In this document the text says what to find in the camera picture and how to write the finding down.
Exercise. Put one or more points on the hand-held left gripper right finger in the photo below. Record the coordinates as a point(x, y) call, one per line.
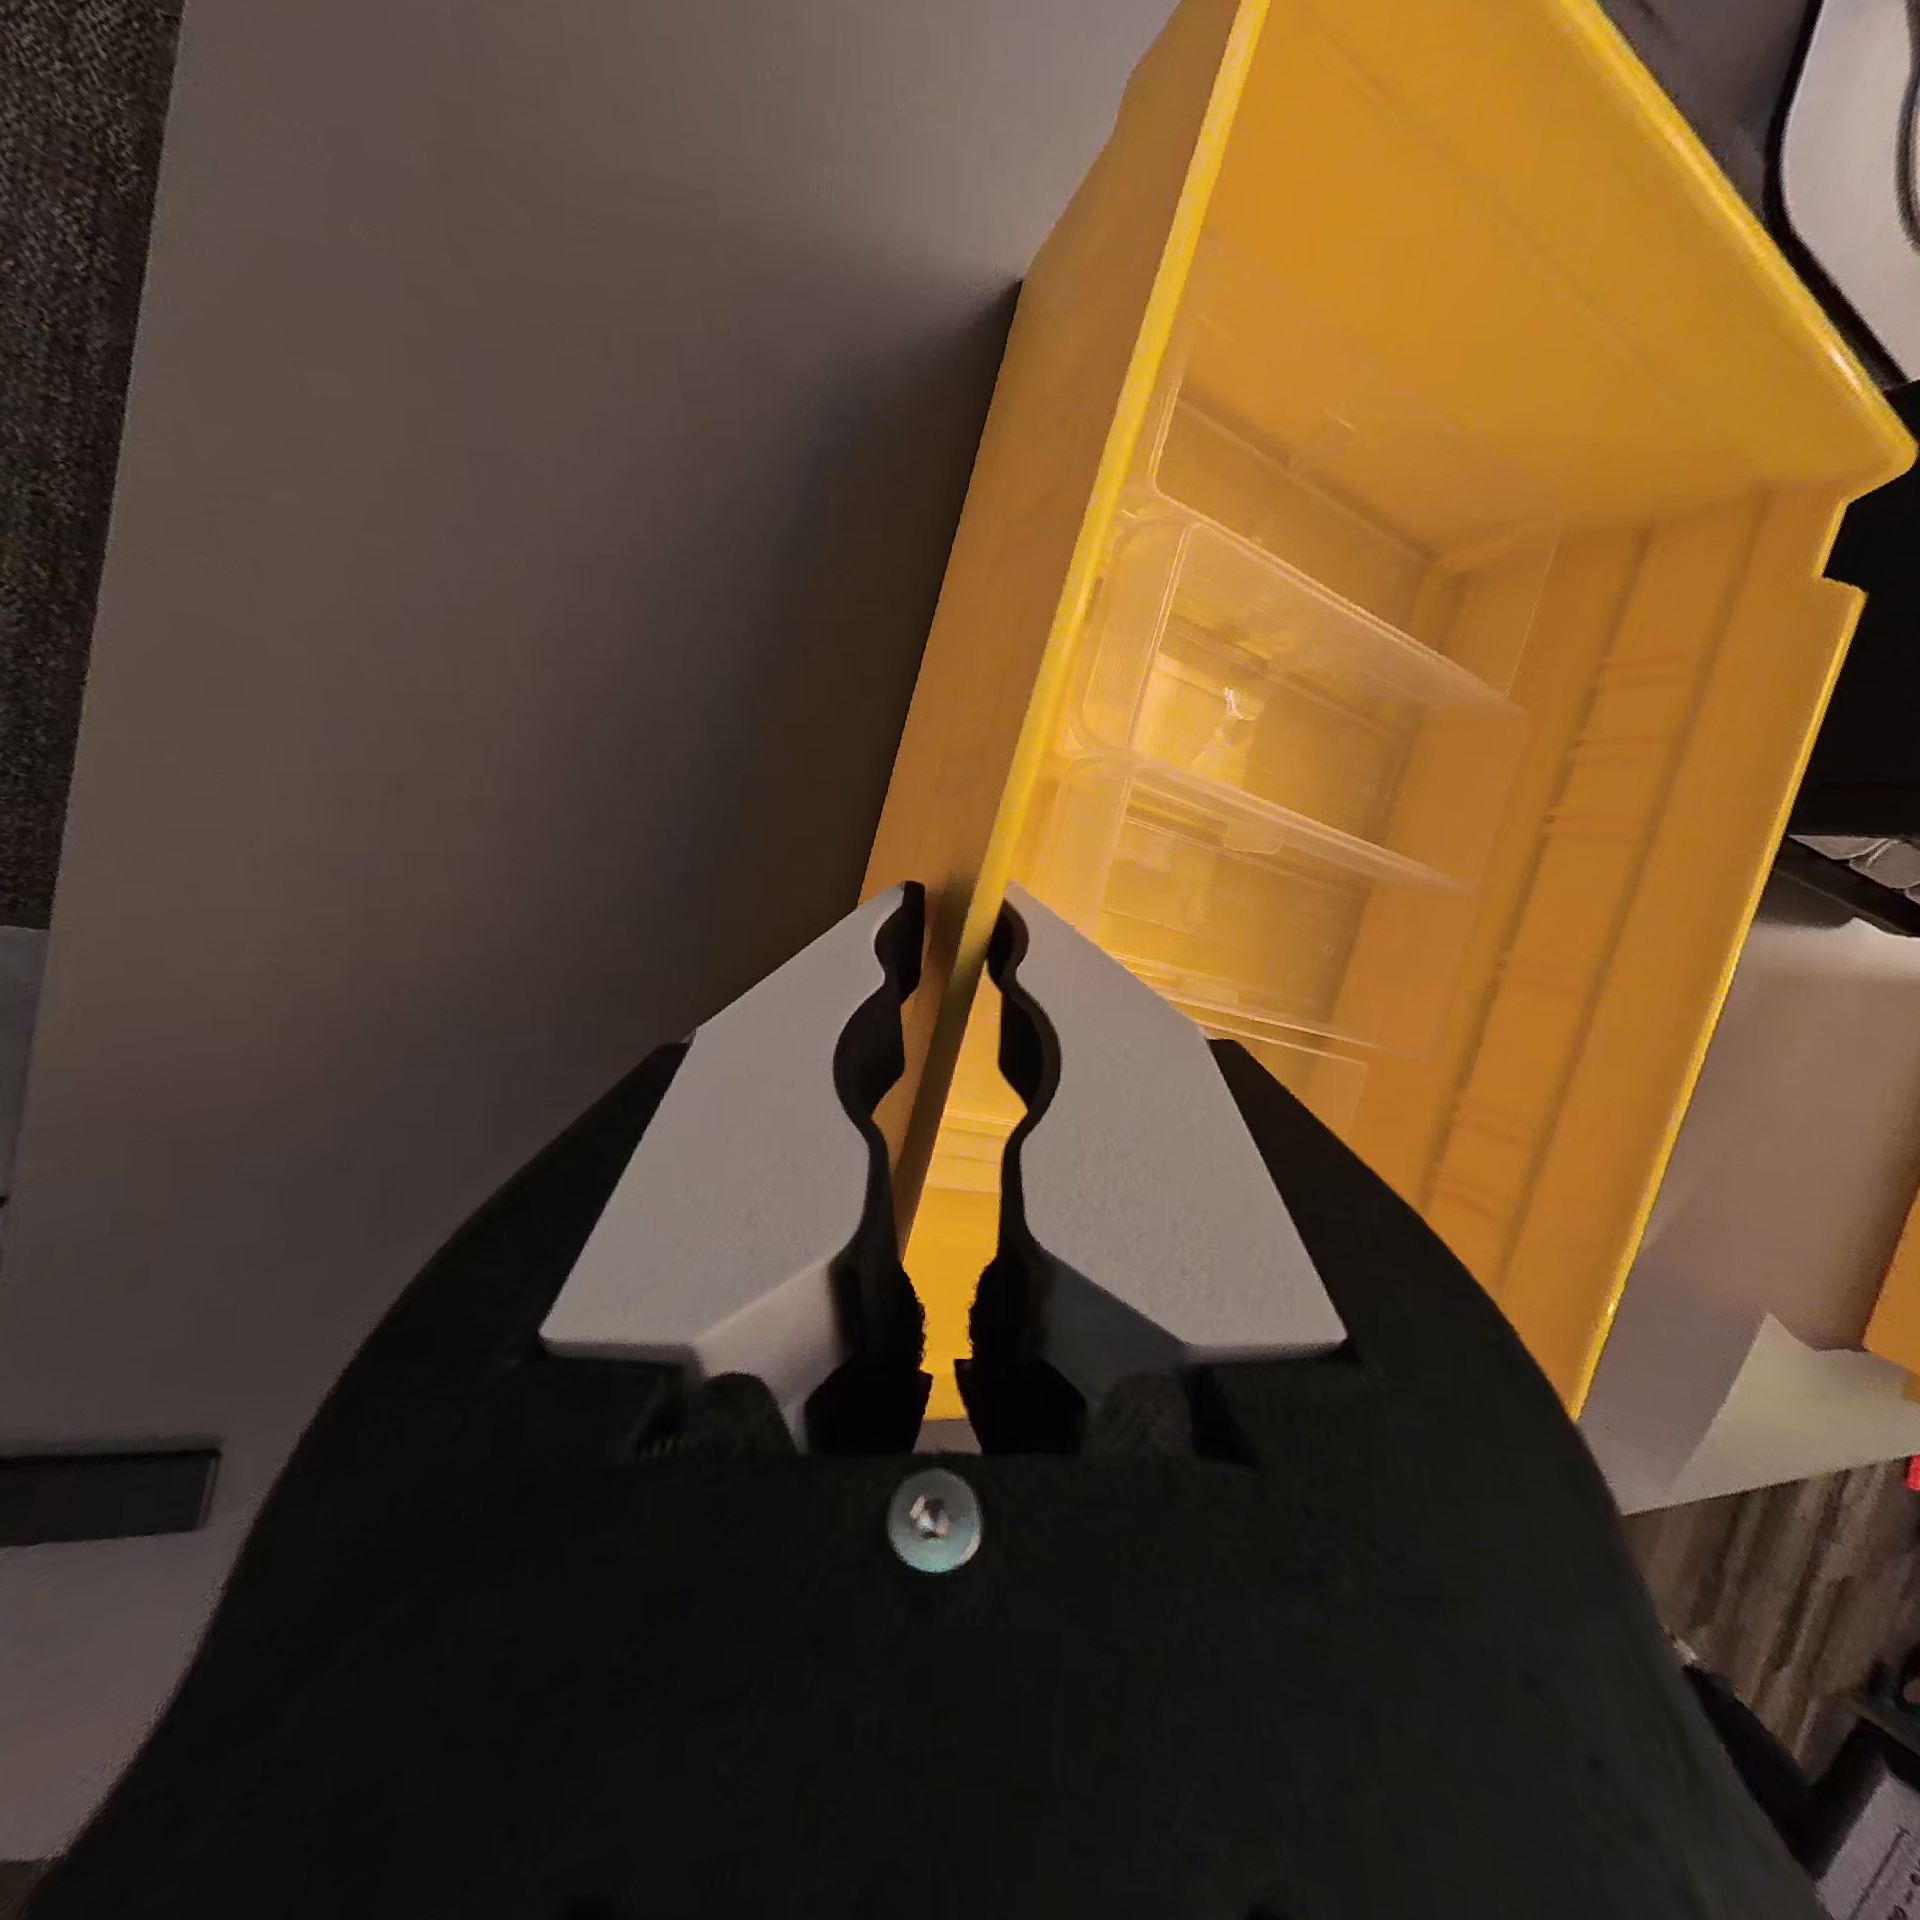
point(1155, 1185)

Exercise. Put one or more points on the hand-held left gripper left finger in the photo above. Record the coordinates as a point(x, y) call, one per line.
point(721, 1185)

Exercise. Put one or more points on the yellow plastic drawer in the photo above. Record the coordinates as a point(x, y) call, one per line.
point(1899, 1305)
point(1501, 225)

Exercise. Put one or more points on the clear plastic box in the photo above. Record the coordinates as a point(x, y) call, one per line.
point(1275, 465)
point(1291, 674)
point(1230, 930)

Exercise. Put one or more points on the white appliance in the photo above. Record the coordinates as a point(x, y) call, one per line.
point(1861, 164)

